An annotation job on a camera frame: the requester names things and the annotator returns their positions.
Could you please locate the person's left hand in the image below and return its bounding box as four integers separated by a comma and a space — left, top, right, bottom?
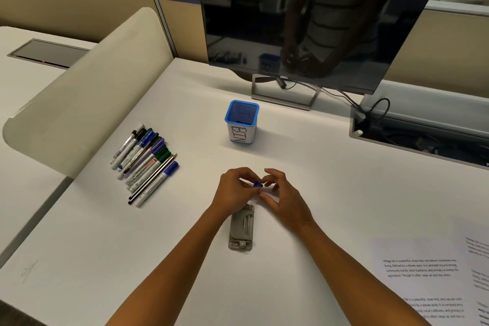
211, 167, 263, 219

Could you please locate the person's right hand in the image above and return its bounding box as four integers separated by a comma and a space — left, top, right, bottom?
259, 168, 318, 235

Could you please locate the person's right forearm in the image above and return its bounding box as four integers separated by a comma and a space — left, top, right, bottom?
291, 221, 433, 326

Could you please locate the person's left forearm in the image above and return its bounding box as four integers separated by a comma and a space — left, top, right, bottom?
105, 205, 234, 326

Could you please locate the grey metal clip plate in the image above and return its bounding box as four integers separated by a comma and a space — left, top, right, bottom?
228, 203, 255, 252

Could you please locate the blue-rimmed white pen holder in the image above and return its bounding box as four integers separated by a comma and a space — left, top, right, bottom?
224, 100, 260, 145

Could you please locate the silver monitor stand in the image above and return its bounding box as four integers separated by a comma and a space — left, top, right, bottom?
251, 73, 320, 112

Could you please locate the thin black pencil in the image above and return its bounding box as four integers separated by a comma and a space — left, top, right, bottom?
128, 153, 179, 206

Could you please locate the row of whiteboard markers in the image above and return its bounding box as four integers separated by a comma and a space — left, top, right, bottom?
110, 123, 180, 208

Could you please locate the printed white paper sheet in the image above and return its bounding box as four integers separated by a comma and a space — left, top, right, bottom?
368, 236, 470, 326
451, 216, 489, 326

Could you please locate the black computer monitor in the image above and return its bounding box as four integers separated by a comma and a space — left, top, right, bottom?
194, 0, 456, 96

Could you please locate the beige curved desk divider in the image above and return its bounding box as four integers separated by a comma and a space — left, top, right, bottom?
2, 7, 177, 180

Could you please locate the beige cubicle partition panel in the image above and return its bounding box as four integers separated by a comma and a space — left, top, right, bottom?
0, 0, 209, 59

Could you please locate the black monitor cable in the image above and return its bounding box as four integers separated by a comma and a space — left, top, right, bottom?
278, 78, 391, 126

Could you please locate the open desk cable tray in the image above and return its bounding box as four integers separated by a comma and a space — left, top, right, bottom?
349, 80, 489, 168

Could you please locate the grey desk cable hatch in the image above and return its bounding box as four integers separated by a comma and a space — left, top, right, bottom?
7, 38, 91, 70

